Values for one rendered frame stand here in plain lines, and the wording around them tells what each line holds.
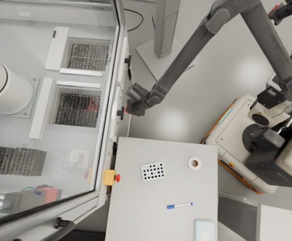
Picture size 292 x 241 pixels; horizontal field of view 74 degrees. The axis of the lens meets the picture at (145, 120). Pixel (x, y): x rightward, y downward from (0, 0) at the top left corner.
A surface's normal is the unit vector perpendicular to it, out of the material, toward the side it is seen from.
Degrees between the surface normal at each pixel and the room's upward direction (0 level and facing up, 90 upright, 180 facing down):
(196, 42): 57
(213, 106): 0
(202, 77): 0
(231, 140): 0
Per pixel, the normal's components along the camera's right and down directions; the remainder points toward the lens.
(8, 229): 1.00, 0.09
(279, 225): -0.01, -0.25
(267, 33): -0.16, 0.64
